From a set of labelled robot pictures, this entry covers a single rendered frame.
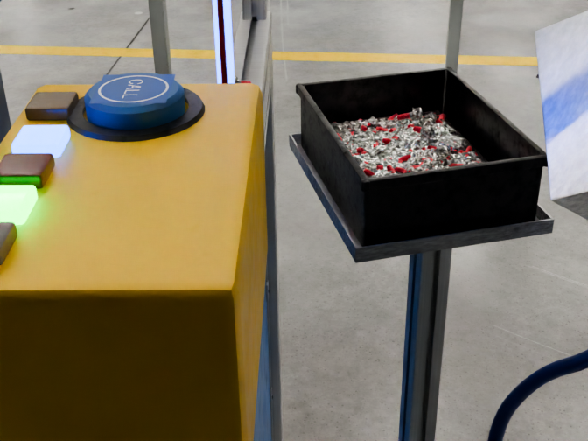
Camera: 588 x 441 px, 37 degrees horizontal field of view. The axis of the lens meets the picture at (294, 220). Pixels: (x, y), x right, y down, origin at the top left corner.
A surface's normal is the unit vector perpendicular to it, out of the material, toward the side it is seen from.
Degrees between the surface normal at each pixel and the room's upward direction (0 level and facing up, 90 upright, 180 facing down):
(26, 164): 0
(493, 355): 0
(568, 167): 55
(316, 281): 0
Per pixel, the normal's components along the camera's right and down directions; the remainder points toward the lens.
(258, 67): -0.01, -0.86
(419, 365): 0.25, 0.49
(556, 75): -0.69, -0.24
